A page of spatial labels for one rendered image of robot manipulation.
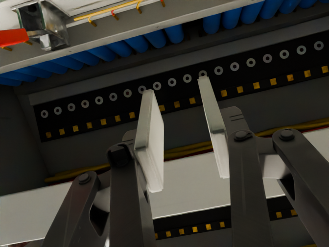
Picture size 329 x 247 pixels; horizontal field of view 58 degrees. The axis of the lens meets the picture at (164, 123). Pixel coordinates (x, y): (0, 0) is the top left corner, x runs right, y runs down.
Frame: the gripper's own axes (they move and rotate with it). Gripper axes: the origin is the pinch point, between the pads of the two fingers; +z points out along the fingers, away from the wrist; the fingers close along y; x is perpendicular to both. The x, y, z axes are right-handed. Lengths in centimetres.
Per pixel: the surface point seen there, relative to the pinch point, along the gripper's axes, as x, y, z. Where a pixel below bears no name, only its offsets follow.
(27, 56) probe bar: 4.3, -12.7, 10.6
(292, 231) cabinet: -33.8, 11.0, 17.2
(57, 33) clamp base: 5.9, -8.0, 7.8
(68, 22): 6.0, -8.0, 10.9
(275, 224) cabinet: -32.2, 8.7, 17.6
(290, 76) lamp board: -7.8, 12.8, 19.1
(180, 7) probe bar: 4.8, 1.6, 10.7
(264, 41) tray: -3.5, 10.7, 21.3
